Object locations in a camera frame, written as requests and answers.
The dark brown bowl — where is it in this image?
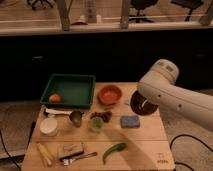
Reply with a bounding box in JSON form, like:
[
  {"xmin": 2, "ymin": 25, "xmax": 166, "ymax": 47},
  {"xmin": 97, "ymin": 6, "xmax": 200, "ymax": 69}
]
[{"xmin": 130, "ymin": 91, "xmax": 158, "ymax": 116}]

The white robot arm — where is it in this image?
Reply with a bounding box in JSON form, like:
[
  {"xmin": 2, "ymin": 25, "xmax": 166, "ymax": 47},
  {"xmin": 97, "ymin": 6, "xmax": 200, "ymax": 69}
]
[{"xmin": 137, "ymin": 59, "xmax": 213, "ymax": 132}]

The orange bowl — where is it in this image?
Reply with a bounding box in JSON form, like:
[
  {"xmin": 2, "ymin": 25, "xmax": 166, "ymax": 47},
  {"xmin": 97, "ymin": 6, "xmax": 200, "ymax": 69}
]
[{"xmin": 97, "ymin": 85, "xmax": 122, "ymax": 105}]

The grey triangular cloth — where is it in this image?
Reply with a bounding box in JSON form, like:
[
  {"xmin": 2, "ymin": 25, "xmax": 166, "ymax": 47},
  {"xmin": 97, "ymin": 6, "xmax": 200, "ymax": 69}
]
[{"xmin": 124, "ymin": 99, "xmax": 130, "ymax": 106}]

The green plastic tray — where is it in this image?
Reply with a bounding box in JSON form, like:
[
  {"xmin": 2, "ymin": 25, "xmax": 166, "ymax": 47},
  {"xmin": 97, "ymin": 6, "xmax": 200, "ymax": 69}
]
[{"xmin": 40, "ymin": 74, "xmax": 96, "ymax": 109}]

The small green cup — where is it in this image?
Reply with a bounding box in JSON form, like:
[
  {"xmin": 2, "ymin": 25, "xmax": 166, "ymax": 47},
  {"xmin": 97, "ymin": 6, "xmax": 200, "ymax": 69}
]
[{"xmin": 89, "ymin": 117, "xmax": 104, "ymax": 133}]

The blue sponge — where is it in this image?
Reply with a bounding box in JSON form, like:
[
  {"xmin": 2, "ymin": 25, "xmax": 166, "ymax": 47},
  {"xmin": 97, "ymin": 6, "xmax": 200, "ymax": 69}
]
[{"xmin": 120, "ymin": 116, "xmax": 140, "ymax": 128}]

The red tomato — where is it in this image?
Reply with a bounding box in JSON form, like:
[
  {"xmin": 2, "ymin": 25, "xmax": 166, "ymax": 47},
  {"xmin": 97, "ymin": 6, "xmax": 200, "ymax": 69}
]
[{"xmin": 49, "ymin": 93, "xmax": 61, "ymax": 103}]

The green chili pepper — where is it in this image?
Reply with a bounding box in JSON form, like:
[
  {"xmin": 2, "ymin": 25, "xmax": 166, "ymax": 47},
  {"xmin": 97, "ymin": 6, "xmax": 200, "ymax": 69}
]
[{"xmin": 102, "ymin": 143, "xmax": 127, "ymax": 164}]

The white round container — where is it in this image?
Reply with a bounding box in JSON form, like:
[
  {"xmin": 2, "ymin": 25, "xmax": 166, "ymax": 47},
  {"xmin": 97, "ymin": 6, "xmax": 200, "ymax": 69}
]
[{"xmin": 40, "ymin": 118, "xmax": 58, "ymax": 136}]

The scrub brush block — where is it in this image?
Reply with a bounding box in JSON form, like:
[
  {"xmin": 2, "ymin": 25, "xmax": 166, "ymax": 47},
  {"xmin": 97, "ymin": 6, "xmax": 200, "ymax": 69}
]
[{"xmin": 58, "ymin": 143, "xmax": 84, "ymax": 160}]

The silver fork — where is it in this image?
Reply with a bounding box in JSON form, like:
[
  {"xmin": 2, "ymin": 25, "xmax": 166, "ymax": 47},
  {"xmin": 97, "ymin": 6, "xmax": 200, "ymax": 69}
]
[{"xmin": 62, "ymin": 152, "xmax": 98, "ymax": 166}]

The office chair center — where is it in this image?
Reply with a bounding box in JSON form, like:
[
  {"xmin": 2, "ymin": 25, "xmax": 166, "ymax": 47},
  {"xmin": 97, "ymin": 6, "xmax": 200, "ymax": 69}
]
[{"xmin": 129, "ymin": 0, "xmax": 158, "ymax": 23}]

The office chair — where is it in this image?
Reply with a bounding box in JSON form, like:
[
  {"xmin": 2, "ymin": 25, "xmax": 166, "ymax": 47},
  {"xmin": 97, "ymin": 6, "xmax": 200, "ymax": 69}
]
[
  {"xmin": 129, "ymin": 0, "xmax": 158, "ymax": 23},
  {"xmin": 26, "ymin": 0, "xmax": 53, "ymax": 11},
  {"xmin": 171, "ymin": 0, "xmax": 204, "ymax": 21}
]

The yellow corn cob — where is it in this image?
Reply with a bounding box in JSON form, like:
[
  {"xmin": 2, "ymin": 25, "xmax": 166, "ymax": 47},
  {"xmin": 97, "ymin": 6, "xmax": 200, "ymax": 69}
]
[{"xmin": 37, "ymin": 143, "xmax": 54, "ymax": 166}]

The office chair left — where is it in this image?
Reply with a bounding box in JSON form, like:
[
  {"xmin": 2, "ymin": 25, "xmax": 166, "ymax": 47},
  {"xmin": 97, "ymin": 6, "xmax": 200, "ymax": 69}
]
[{"xmin": 26, "ymin": 0, "xmax": 53, "ymax": 11}]

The office chair right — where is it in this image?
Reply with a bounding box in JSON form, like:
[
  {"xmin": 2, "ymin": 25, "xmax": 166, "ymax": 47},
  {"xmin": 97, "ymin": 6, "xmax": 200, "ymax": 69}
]
[{"xmin": 171, "ymin": 0, "xmax": 204, "ymax": 21}]

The white handled scoop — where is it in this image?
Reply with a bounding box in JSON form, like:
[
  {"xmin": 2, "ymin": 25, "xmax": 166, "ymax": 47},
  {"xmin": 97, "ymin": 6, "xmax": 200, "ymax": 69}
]
[{"xmin": 44, "ymin": 108, "xmax": 71, "ymax": 117}]

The black cable right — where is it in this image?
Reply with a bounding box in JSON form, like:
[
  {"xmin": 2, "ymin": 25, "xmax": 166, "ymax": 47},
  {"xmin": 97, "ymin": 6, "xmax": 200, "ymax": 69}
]
[{"xmin": 169, "ymin": 133, "xmax": 213, "ymax": 171}]

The black cable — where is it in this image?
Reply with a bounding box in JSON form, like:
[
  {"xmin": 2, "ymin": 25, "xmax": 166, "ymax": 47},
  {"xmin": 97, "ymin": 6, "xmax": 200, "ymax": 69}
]
[
  {"xmin": 0, "ymin": 129, "xmax": 22, "ymax": 171},
  {"xmin": 169, "ymin": 133, "xmax": 213, "ymax": 171}
]

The black cable left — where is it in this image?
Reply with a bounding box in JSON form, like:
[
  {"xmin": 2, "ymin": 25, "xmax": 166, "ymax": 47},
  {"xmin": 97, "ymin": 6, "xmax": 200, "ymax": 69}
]
[{"xmin": 0, "ymin": 129, "xmax": 22, "ymax": 171}]

